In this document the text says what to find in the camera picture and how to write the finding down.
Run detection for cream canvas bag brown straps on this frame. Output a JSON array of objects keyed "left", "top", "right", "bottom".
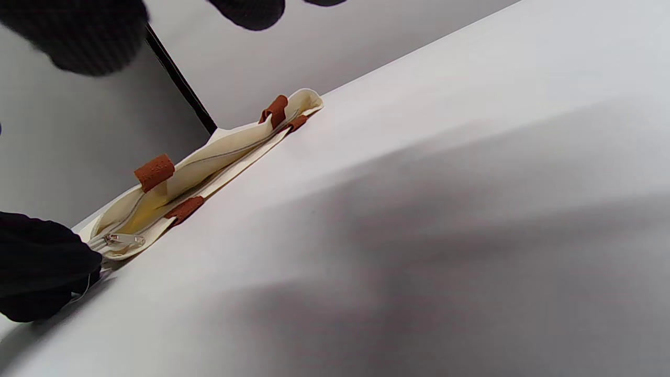
[{"left": 79, "top": 88, "right": 324, "bottom": 261}]

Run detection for person's right hand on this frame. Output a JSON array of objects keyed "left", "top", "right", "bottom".
[{"left": 0, "top": 0, "right": 347, "bottom": 77}]

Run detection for person's left hand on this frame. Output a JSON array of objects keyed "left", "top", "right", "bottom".
[{"left": 0, "top": 211, "right": 103, "bottom": 323}]

